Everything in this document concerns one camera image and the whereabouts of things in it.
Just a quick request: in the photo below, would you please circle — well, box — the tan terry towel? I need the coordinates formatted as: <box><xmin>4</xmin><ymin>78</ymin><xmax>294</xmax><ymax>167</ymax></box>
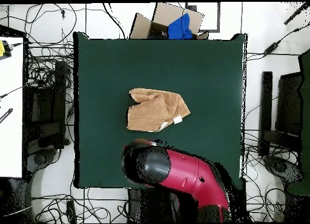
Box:
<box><xmin>126</xmin><ymin>87</ymin><xmax>191</xmax><ymax>133</ymax></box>

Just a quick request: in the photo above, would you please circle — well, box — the dark green table cloth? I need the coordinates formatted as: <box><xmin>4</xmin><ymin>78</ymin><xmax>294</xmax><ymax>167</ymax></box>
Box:
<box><xmin>73</xmin><ymin>31</ymin><xmax>248</xmax><ymax>189</ymax></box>

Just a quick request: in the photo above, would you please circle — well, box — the blue cloth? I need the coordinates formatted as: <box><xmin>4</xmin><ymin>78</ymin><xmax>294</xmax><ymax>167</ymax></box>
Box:
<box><xmin>167</xmin><ymin>13</ymin><xmax>194</xmax><ymax>40</ymax></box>

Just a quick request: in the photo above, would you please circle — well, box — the brown cardboard box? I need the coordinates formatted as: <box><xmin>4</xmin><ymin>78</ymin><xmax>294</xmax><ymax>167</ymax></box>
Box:
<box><xmin>129</xmin><ymin>2</ymin><xmax>209</xmax><ymax>40</ymax></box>

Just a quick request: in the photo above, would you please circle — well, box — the black computer tower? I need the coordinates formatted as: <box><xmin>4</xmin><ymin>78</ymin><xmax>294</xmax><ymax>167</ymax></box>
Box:
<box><xmin>25</xmin><ymin>61</ymin><xmax>67</xmax><ymax>150</ymax></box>

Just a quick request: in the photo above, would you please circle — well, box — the black round base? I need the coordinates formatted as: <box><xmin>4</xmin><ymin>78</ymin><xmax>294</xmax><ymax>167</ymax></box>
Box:
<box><xmin>263</xmin><ymin>155</ymin><xmax>303</xmax><ymax>185</ymax></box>

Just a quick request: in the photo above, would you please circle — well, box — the black power adapter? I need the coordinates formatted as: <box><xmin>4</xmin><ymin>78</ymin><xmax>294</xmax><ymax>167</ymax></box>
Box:
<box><xmin>263</xmin><ymin>41</ymin><xmax>282</xmax><ymax>55</ymax></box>

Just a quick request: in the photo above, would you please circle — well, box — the white desk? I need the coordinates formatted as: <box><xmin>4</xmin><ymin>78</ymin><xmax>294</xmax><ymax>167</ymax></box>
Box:
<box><xmin>0</xmin><ymin>36</ymin><xmax>24</xmax><ymax>179</ymax></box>

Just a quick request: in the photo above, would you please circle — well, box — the yellow and black tool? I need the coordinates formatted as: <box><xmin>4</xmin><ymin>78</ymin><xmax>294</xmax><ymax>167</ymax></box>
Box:
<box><xmin>0</xmin><ymin>40</ymin><xmax>12</xmax><ymax>58</ymax></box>

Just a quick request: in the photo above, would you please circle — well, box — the black upright post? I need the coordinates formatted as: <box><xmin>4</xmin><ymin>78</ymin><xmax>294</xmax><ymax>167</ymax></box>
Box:
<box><xmin>258</xmin><ymin>71</ymin><xmax>274</xmax><ymax>157</ymax></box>

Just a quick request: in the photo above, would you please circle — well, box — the black square frame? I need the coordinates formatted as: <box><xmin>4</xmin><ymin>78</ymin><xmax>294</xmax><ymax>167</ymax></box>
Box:
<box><xmin>185</xmin><ymin>2</ymin><xmax>221</xmax><ymax>33</ymax></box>

